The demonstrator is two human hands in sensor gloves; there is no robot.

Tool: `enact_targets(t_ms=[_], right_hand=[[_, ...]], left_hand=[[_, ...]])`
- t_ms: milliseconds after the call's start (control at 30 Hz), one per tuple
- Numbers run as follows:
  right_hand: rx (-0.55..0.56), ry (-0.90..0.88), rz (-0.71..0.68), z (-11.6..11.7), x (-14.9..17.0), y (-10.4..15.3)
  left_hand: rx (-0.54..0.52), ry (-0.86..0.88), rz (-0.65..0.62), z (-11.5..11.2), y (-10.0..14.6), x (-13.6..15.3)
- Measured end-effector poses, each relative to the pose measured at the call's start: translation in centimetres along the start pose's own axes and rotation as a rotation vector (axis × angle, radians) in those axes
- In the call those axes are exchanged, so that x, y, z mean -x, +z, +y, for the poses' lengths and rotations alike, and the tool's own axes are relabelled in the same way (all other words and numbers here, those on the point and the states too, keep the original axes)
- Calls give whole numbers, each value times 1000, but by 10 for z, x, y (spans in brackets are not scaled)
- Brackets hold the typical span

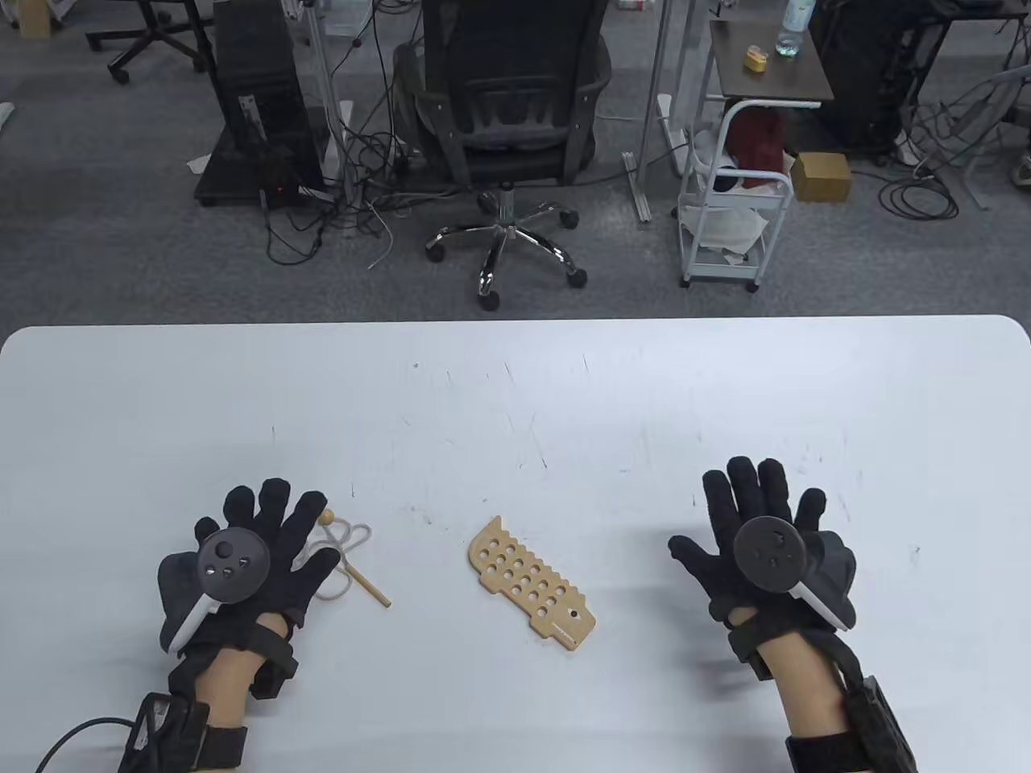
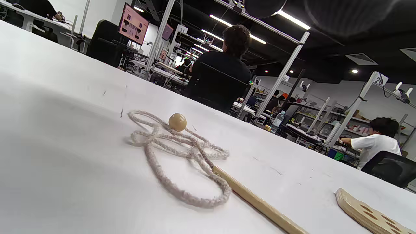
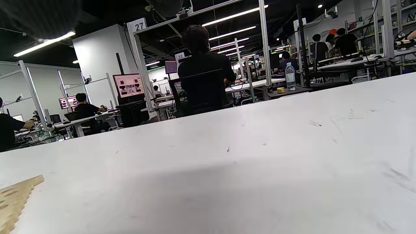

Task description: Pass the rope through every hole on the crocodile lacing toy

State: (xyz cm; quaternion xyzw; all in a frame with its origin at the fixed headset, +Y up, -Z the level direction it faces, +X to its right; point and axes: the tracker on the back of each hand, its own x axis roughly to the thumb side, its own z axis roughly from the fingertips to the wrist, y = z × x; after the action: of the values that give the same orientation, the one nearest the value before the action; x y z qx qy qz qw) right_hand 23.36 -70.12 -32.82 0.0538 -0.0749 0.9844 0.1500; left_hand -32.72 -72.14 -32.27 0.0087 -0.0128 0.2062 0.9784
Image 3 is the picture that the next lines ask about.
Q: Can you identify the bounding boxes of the person's right hand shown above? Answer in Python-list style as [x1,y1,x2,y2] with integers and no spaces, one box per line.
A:
[0,0,184,40]

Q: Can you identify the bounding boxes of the wooden crocodile lacing toy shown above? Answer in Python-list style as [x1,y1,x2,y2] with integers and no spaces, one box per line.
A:
[0,175,45,234]

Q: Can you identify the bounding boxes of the white ceiling strip light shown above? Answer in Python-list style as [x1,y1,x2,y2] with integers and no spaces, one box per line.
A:
[209,26,257,41]
[211,38,250,50]
[14,32,76,57]
[217,45,245,54]
[202,5,269,27]

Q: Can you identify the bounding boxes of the small pink screen monitor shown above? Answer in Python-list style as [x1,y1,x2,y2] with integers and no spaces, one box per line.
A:
[59,96,78,110]

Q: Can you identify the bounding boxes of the monitor with pink screen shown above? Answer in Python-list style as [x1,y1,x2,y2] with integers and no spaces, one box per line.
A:
[112,73,145,99]

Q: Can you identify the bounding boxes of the white work desk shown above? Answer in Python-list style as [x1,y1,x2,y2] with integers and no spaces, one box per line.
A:
[226,78,286,94]

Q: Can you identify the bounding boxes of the clear water bottle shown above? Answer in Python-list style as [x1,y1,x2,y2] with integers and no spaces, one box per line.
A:
[285,62,297,91]

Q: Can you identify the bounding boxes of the dark brown side table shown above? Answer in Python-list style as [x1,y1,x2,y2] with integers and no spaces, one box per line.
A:
[266,86,313,100]

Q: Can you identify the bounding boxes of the aluminium frame post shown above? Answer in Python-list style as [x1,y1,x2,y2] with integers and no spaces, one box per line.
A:
[127,23,156,112]
[258,0,273,87]

